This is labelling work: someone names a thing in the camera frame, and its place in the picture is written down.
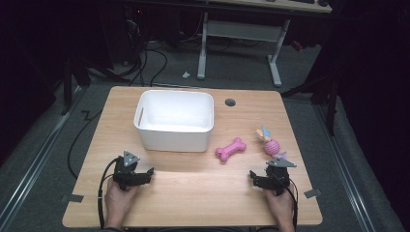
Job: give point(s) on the pink ball toy with ribbons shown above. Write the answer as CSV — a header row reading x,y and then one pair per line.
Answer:
x,y
272,147

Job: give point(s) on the metal floor rail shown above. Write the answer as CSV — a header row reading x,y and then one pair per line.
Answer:
x,y
345,167
35,161

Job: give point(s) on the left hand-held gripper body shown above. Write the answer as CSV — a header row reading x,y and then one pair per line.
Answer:
x,y
126,174

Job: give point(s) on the person's left hand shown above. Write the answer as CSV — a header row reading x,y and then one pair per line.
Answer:
x,y
118,203

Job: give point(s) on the desk with white metal legs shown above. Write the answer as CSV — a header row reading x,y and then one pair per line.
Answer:
x,y
241,31

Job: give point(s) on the black table grommet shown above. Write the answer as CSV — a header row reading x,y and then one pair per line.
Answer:
x,y
230,102

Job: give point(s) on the dark metal stand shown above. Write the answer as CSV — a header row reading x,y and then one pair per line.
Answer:
x,y
68,87
328,96

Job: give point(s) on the pink bone toy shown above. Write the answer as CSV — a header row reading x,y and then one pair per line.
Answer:
x,y
230,149

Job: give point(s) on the white plastic bin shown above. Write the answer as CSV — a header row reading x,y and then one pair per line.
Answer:
x,y
174,109

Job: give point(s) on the small white floor object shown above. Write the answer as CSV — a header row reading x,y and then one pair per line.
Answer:
x,y
186,74

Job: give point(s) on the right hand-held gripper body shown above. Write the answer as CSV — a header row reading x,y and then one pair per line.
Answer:
x,y
277,177

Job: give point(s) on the grey tape piece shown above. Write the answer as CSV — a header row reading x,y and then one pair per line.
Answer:
x,y
75,198
312,193

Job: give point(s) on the person's right hand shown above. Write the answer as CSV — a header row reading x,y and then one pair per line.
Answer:
x,y
281,206

